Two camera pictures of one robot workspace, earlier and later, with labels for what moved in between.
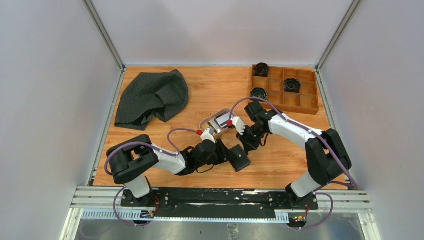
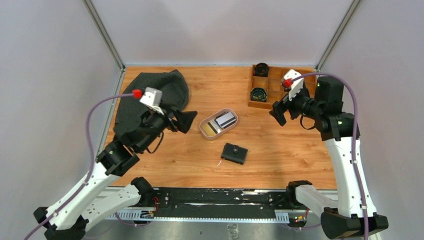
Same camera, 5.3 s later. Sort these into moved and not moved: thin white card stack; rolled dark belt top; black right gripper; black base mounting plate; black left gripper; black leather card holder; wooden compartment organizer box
Moved: black left gripper; black right gripper; black leather card holder
Not moved: black base mounting plate; thin white card stack; rolled dark belt top; wooden compartment organizer box
